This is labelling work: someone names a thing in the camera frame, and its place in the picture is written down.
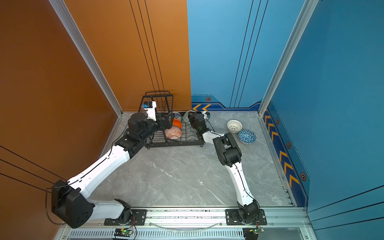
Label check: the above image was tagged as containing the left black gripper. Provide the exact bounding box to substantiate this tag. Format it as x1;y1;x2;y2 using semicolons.
139;112;174;145

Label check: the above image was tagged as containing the green geometric pattern bowl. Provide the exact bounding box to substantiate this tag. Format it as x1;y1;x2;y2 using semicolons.
183;110;196;124

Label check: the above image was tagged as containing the orange plastic bowl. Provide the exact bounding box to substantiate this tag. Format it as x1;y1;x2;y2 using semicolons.
172;119;183;129

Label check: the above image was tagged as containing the black wire dish rack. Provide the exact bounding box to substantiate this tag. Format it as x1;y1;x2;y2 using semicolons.
139;91;204;149

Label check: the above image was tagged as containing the blue floral white bowl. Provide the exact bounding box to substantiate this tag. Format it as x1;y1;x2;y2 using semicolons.
172;112;183;122

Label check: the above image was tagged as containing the red geometric pattern bowl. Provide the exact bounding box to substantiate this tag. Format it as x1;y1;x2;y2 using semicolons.
165;126;183;140

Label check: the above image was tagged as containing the white lattice pattern bowl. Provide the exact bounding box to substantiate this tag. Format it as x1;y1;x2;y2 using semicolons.
227;120;243;134

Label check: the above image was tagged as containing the blue dotted pattern bowl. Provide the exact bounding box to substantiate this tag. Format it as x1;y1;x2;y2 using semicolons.
238;129;257;145

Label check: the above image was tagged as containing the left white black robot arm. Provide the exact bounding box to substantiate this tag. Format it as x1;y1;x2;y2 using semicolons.
51;112;172;229

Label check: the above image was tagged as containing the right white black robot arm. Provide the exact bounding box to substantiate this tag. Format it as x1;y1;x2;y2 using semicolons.
187;112;261;225

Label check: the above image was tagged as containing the left green circuit board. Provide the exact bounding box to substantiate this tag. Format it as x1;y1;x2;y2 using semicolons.
114;228;135;240

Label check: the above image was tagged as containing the green circuit board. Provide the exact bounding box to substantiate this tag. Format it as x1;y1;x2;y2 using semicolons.
243;227;265;240
114;228;135;240

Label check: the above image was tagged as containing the right green circuit board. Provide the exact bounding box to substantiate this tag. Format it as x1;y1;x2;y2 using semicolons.
243;227;265;240

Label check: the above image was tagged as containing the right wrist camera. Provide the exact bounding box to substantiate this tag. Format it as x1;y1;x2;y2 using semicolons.
202;111;211;120

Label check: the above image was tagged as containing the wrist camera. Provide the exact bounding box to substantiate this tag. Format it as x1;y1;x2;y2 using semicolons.
142;101;157;121
202;111;211;120

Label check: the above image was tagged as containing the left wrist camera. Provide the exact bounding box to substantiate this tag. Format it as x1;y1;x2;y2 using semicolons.
142;101;157;121

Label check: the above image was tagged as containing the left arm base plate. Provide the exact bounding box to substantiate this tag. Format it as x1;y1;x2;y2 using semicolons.
104;209;147;227

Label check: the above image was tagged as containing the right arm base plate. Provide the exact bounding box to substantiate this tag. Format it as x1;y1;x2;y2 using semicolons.
225;209;268;226

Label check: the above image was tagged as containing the aluminium front rail frame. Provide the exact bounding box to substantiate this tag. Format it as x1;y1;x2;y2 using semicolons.
55;207;317;240

